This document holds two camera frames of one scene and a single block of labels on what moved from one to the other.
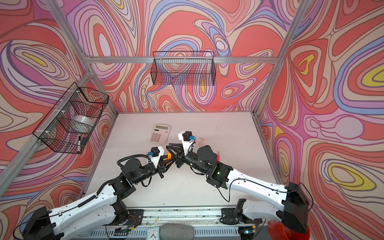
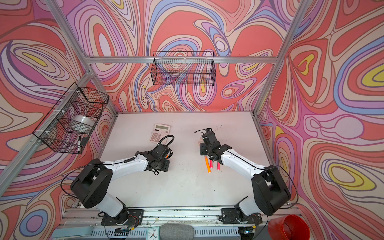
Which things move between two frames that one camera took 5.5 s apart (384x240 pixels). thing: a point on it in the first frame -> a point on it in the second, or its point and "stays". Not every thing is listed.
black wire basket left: [68, 124] stays
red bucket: [277, 231] stays
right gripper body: [191, 160] -> [204, 150]
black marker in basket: [79, 146] stays
